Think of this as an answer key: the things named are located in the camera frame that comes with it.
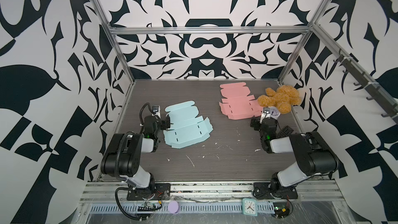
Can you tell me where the light blue paper box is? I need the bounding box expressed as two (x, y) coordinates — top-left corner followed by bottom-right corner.
(163, 101), (213, 149)

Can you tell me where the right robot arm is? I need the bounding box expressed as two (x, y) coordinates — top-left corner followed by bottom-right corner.
(250, 117), (340, 199)

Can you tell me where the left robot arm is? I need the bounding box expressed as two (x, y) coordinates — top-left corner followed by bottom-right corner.
(101, 116), (171, 195)

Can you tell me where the pink flat paper box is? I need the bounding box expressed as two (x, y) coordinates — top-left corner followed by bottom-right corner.
(219, 82), (263, 120)

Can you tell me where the white alarm clock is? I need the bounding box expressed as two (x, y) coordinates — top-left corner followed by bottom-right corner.
(269, 106), (281, 119)

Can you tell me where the black remote control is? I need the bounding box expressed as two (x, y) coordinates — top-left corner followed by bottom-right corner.
(276, 125), (294, 139)

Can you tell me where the brown teddy bear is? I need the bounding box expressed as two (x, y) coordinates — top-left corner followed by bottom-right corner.
(257, 85), (302, 115)

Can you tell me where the green square clock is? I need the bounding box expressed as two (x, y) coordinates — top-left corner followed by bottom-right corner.
(242, 198), (258, 216)

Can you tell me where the left circuit board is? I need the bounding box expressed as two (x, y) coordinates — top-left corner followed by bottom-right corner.
(137, 201), (162, 212)

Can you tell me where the circuit board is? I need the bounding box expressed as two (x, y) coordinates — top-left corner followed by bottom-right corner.
(272, 201), (293, 219)
(137, 201), (162, 212)

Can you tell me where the right circuit board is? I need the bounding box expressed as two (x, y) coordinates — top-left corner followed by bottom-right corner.
(272, 201), (293, 219)

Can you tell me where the purple round lid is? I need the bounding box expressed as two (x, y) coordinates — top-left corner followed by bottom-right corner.
(167, 201), (180, 214)

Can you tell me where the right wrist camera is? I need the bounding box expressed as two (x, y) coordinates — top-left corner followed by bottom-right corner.
(260, 107), (271, 123)

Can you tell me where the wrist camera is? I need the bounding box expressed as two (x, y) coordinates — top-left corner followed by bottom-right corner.
(151, 105), (161, 118)
(260, 107), (271, 123)

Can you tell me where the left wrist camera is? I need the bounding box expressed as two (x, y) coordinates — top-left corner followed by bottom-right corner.
(151, 105), (161, 118)

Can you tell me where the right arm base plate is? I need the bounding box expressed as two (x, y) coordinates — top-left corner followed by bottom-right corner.
(252, 182), (299, 200)

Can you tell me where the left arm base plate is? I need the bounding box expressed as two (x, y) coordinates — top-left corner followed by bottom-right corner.
(126, 183), (171, 201)

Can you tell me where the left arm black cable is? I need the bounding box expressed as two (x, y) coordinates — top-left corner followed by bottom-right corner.
(114, 187), (147, 222)

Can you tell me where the wall hook rail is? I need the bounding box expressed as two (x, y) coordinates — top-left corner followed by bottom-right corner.
(333, 48), (398, 119)

